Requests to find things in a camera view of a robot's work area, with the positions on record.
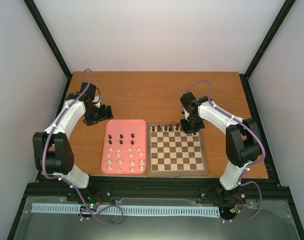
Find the black aluminium frame rail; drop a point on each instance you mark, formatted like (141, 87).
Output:
(201, 190)

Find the wooden chess board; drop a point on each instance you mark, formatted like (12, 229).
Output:
(174, 154)

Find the pink plastic tray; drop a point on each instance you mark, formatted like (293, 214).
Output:
(126, 127)

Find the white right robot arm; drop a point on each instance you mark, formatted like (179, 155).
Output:
(243, 144)

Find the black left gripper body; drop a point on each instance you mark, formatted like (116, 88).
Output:
(95, 114)

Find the light blue cable duct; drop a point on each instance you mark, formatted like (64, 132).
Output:
(128, 210)

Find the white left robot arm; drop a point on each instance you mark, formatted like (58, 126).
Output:
(53, 153)

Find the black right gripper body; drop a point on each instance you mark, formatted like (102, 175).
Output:
(193, 124)

